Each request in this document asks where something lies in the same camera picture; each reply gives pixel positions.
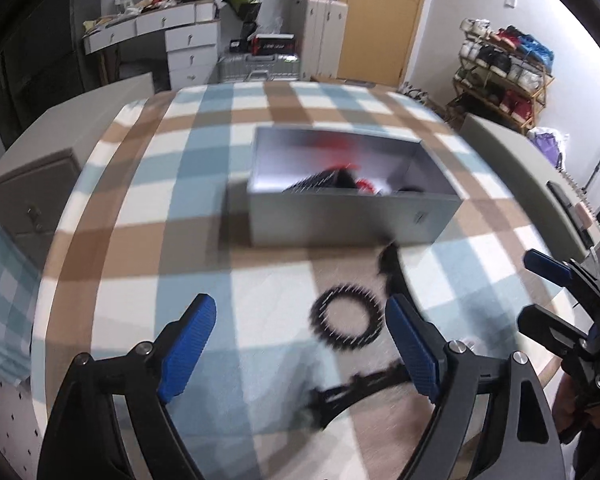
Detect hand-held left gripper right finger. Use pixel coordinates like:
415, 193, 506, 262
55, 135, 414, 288
384, 294, 566, 480

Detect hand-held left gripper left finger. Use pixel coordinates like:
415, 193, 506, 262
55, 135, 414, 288
39, 293, 218, 480

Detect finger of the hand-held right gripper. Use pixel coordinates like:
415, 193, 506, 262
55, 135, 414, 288
524, 249, 600, 309
517, 304, 595, 357

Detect long black hair clip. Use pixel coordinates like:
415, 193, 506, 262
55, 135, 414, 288
305, 364, 412, 431

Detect black claw hair clip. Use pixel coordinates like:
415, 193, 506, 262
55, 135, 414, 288
377, 240, 406, 296

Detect black bead bracelet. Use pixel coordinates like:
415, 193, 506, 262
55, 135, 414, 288
282, 167, 353, 196
309, 284, 385, 351

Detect silver grey box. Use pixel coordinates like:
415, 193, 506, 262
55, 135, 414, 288
246, 126, 465, 248

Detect person's right hand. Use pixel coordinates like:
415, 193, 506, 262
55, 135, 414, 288
552, 382, 598, 443

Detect small beige item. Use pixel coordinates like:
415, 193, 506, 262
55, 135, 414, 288
571, 201, 595, 231

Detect grey plain cabinet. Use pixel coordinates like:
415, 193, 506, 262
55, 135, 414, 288
457, 112, 600, 261

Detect purple bag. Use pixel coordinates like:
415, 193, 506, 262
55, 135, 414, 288
527, 127, 571, 171

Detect plaid tablecloth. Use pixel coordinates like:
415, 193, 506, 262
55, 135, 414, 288
30, 81, 576, 480

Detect wooden shoe rack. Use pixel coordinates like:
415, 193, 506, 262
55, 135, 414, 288
450, 17, 553, 133

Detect white perforated board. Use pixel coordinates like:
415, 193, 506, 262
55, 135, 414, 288
0, 360, 56, 480

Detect light blue plaid cloth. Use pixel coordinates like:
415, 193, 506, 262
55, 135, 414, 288
0, 195, 43, 386

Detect pile of mixed shoes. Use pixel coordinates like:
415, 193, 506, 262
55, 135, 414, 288
397, 82, 453, 121

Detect rows of sneakers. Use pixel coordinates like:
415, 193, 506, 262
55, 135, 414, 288
457, 17, 553, 118

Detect grey drawer cabinet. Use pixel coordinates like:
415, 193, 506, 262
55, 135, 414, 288
0, 71, 156, 261

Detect brown cardboard box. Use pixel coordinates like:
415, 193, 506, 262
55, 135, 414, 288
311, 75, 376, 86

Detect silver suitcase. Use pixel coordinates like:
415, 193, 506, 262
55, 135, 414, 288
217, 52, 301, 83

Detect tan wooden door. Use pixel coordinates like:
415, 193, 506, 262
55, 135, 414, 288
337, 0, 428, 86

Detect dark grey refrigerator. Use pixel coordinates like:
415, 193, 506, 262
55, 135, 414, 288
65, 0, 106, 96

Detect white upright suitcase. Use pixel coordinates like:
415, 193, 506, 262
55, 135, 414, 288
287, 0, 348, 81

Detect dark wardrobe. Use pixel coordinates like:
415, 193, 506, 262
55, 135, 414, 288
0, 0, 73, 151

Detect white desk with drawers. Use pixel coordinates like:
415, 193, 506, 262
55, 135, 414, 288
82, 0, 221, 91

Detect pile of desk clutter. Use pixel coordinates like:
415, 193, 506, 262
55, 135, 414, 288
82, 0, 183, 31

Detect black wrapped flower bouquet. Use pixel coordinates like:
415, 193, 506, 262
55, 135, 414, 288
222, 0, 263, 36

